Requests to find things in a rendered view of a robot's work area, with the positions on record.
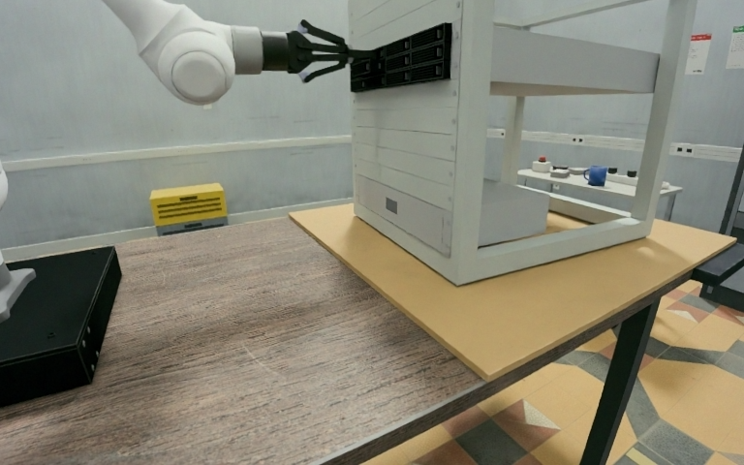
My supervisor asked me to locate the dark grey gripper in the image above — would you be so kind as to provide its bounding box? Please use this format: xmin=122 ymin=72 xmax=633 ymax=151
xmin=260 ymin=19 xmax=377 ymax=84

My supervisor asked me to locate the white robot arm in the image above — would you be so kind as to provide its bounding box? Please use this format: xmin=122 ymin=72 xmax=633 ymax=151
xmin=0 ymin=0 xmax=264 ymax=323

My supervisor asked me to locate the white server rack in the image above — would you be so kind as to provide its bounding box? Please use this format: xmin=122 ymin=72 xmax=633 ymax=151
xmin=348 ymin=0 xmax=698 ymax=287

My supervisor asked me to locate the tan wooden board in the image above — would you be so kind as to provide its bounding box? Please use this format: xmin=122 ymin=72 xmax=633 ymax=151
xmin=289 ymin=203 xmax=737 ymax=383

